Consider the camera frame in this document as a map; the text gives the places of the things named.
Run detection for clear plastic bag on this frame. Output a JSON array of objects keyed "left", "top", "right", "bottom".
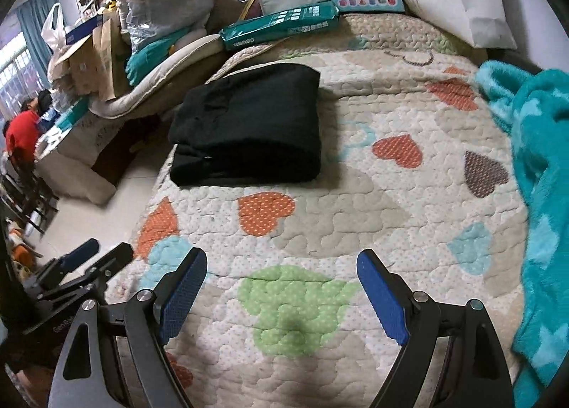
[{"left": 116, "top": 0, "right": 214, "bottom": 51}]

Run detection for cardboard box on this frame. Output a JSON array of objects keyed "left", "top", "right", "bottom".
[{"left": 55, "top": 17, "right": 129, "bottom": 102}]

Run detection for teal cloth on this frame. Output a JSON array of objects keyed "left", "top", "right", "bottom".
[{"left": 125, "top": 28, "right": 196, "bottom": 84}]

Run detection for teal box with coloured shapes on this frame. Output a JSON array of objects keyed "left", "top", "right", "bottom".
[{"left": 331, "top": 0, "right": 407, "bottom": 14}]

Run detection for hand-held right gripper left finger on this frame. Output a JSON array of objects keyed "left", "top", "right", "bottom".
[{"left": 49, "top": 247, "right": 208, "bottom": 408}]

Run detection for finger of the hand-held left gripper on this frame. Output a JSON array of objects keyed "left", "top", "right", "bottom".
[
  {"left": 55, "top": 238, "right": 101, "bottom": 276},
  {"left": 84, "top": 243, "right": 135, "bottom": 286}
]

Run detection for beige folded mattress pad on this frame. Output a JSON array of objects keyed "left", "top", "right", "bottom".
[{"left": 89, "top": 32, "right": 223, "bottom": 120}]

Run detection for blue flat box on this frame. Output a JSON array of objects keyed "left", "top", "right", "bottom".
[{"left": 67, "top": 17, "right": 105, "bottom": 44}]

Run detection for white plastic carrier bag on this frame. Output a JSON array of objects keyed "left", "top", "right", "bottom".
[{"left": 41, "top": 2, "right": 76, "bottom": 80}]

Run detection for blue curtain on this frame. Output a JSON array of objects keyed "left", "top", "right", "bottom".
[{"left": 17, "top": 0, "right": 60, "bottom": 75}]

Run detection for dark wooden chair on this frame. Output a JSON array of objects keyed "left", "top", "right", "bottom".
[{"left": 0, "top": 152, "right": 59, "bottom": 237}]

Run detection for teal star print blanket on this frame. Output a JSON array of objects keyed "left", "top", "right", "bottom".
[{"left": 473, "top": 60, "right": 569, "bottom": 408}]

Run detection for black pants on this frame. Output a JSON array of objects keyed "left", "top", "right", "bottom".
[{"left": 168, "top": 63, "right": 321, "bottom": 187}]

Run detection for heart print quilted bedspread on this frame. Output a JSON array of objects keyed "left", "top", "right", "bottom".
[{"left": 111, "top": 12, "right": 534, "bottom": 408}]

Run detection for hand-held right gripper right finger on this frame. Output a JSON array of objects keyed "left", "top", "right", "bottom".
[{"left": 356, "top": 249, "right": 516, "bottom": 408}]

